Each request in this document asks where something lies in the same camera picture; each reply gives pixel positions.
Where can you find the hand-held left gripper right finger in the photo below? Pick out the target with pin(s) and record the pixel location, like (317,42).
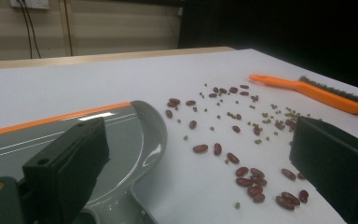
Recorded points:
(338,161)

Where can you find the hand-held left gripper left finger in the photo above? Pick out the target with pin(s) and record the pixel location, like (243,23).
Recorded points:
(65,168)

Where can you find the grey dustpan with orange edge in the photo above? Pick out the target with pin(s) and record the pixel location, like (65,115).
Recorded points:
(127,137)

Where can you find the orange brush with grey bristles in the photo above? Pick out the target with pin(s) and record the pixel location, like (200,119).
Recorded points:
(320,93)

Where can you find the small green beans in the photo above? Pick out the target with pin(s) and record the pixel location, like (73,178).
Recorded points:
(185,137)

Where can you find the red kidney beans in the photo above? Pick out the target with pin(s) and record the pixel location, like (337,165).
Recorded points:
(200,148)

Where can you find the wooden table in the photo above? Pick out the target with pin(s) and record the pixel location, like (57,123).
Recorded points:
(105,58)

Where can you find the black curtain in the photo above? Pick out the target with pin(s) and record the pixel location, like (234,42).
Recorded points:
(276,25)

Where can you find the white wall socket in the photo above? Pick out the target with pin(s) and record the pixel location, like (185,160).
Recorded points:
(31,3)

